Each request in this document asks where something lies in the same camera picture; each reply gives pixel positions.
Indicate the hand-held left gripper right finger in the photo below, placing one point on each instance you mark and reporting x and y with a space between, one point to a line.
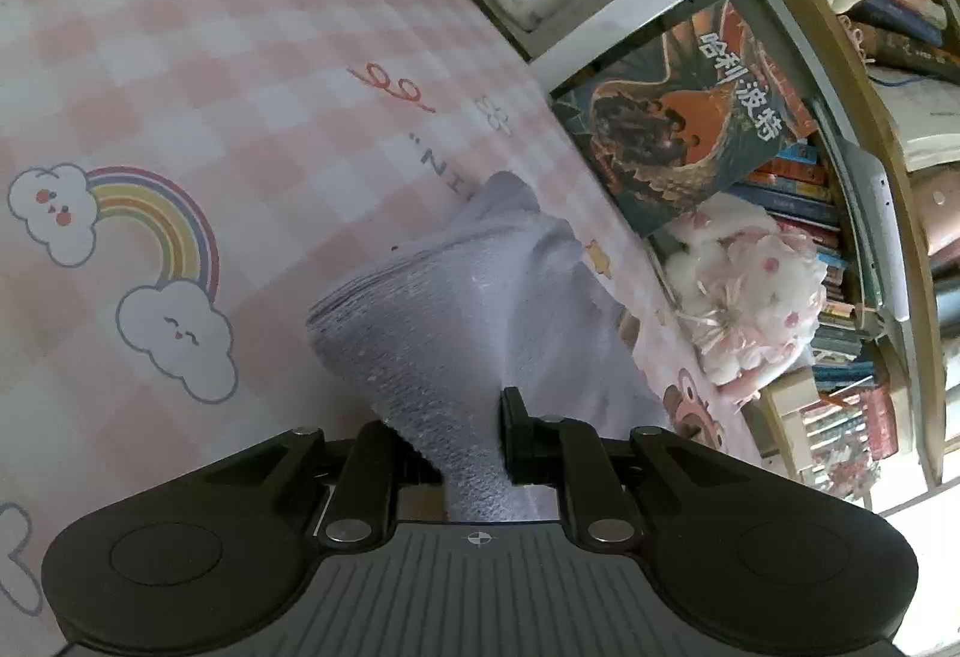
517 432

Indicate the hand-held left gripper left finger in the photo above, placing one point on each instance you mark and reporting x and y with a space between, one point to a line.
371 462

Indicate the lavender and tan sweater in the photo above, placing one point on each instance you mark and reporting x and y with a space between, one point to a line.
465 327

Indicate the white pink plush bunny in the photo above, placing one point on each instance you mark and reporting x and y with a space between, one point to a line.
742 297

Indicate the red boxed book set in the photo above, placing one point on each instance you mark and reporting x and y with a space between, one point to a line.
855 432

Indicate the row of shelved books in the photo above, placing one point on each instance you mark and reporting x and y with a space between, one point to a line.
832 297

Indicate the illustrated dragon cover book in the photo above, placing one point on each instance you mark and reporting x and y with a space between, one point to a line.
675 124

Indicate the white tablet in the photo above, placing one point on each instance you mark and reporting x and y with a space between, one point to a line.
881 229

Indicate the white shelf frame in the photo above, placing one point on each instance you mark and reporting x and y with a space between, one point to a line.
652 4

